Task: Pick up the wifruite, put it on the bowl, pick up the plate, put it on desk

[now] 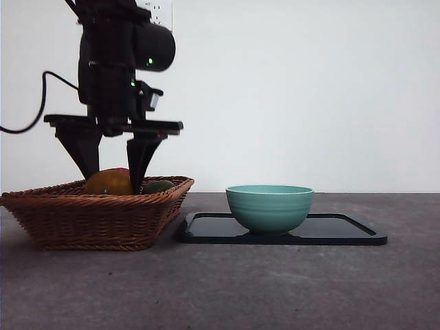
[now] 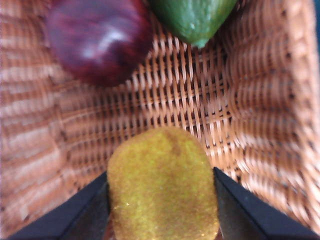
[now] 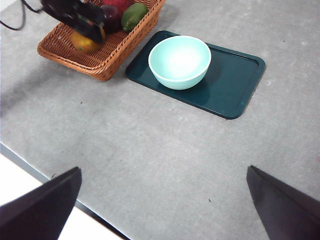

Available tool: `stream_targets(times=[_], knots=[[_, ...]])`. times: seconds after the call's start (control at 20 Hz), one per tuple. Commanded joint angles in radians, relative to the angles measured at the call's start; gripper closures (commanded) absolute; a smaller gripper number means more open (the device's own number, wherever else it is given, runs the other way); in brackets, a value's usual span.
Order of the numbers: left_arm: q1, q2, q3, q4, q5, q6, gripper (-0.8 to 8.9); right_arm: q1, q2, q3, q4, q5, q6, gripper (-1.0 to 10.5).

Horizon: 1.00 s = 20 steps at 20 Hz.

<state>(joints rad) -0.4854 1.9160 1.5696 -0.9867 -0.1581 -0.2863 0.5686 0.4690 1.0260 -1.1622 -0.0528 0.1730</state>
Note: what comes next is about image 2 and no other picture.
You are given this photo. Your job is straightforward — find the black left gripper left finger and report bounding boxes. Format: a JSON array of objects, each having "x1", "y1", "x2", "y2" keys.
[{"x1": 9, "y1": 171, "x2": 111, "y2": 240}]

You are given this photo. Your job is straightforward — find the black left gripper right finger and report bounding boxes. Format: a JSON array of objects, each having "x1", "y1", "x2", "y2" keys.
[{"x1": 213, "y1": 166, "x2": 320, "y2": 240}]

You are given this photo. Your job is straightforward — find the golden-brown fuzzy kiwi fruit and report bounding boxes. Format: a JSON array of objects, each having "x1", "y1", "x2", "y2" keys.
[{"x1": 106, "y1": 126, "x2": 221, "y2": 240}]

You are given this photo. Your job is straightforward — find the brown wicker basket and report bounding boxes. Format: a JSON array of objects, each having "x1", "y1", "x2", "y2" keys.
[{"x1": 0, "y1": 0, "x2": 320, "y2": 240}]

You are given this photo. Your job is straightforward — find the dark purple onion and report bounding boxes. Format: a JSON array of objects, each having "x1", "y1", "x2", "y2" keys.
[{"x1": 47, "y1": 0, "x2": 155, "y2": 87}]

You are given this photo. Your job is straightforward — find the green avocado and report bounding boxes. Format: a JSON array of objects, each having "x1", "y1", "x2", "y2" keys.
[{"x1": 149, "y1": 0, "x2": 238, "y2": 48}]

